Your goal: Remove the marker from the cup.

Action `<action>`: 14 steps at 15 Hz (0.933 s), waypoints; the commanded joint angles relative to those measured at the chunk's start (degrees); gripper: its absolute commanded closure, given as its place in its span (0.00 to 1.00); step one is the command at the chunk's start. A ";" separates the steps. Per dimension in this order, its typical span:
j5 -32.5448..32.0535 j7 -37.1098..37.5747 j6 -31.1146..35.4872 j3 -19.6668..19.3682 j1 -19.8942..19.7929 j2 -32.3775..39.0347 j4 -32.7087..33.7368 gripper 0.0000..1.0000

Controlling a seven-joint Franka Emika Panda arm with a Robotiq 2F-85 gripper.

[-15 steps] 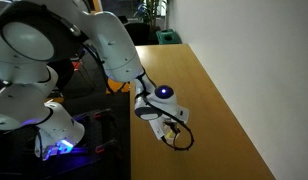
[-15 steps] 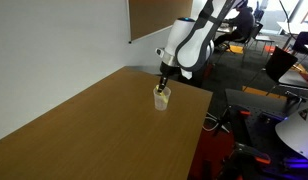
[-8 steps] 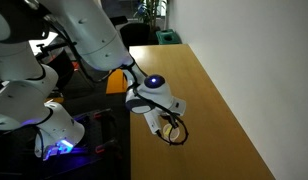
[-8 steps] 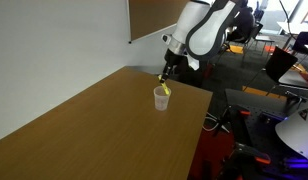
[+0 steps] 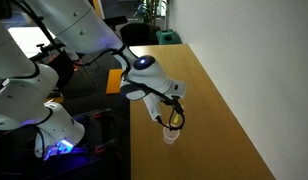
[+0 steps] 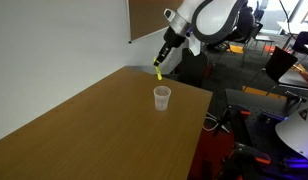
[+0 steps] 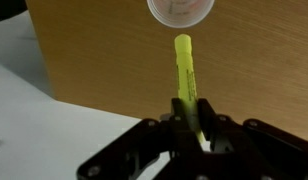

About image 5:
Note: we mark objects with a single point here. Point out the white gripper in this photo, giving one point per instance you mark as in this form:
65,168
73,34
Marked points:
153,107

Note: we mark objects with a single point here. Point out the yellow marker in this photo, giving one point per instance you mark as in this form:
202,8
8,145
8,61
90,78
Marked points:
175,119

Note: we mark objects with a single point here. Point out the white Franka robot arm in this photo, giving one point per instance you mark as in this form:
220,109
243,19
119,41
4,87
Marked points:
24,86

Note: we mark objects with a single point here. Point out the clear plastic cup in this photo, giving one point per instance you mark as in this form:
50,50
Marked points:
170,137

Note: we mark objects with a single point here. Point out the green bin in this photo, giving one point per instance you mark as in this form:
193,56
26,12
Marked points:
167,36

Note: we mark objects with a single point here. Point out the black chair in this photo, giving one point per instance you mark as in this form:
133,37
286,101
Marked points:
134,33
62,68

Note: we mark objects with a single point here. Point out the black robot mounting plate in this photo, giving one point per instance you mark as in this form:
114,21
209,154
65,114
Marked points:
90,133

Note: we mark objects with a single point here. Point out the green potted plant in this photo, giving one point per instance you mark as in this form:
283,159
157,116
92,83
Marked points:
150,13

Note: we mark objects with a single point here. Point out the white table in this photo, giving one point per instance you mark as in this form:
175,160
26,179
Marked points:
27,38

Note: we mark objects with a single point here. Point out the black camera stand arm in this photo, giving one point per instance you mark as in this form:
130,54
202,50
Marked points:
47,50

